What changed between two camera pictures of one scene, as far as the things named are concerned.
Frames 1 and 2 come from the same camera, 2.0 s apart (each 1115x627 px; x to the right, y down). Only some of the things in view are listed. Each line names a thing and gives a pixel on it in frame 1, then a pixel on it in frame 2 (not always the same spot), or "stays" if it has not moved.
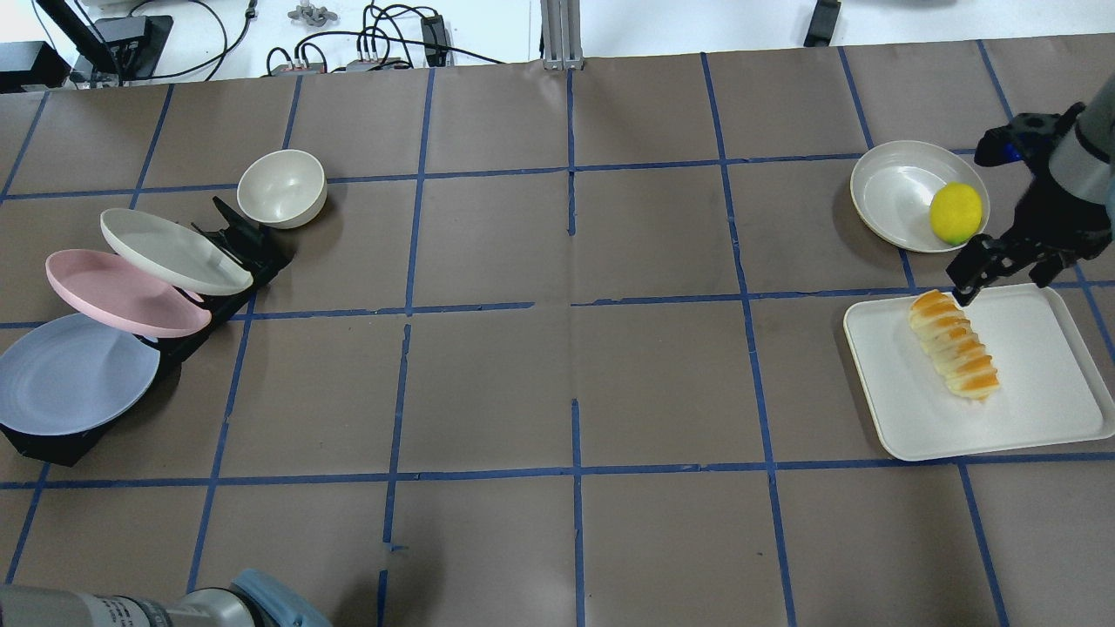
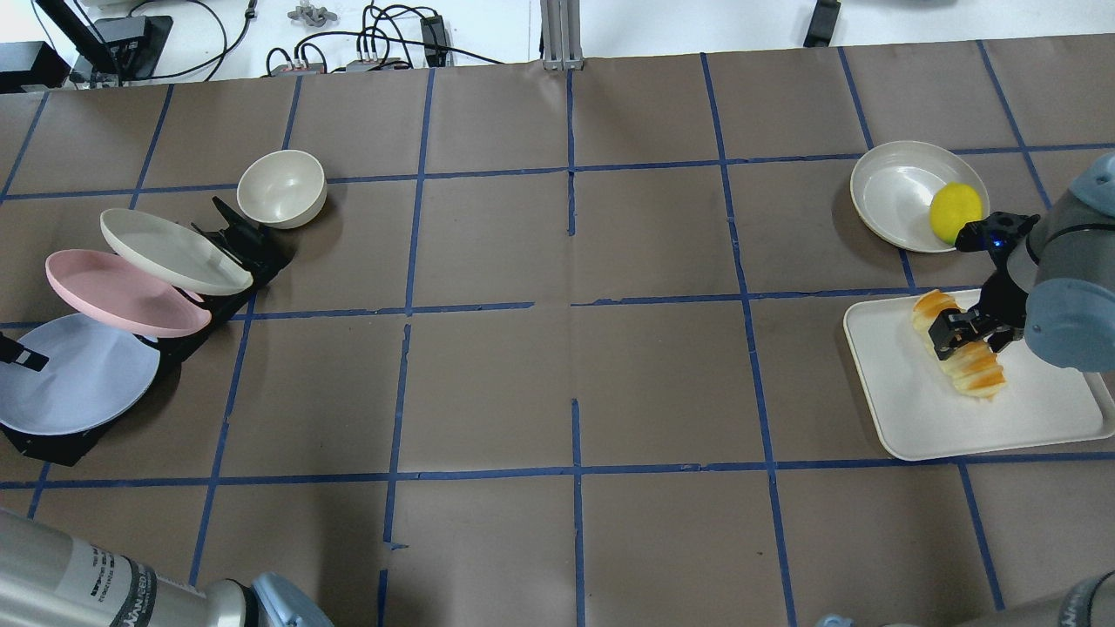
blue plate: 65,373 stays
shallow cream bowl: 893,185 stays
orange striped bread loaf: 944,332 stays
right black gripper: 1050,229 → 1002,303
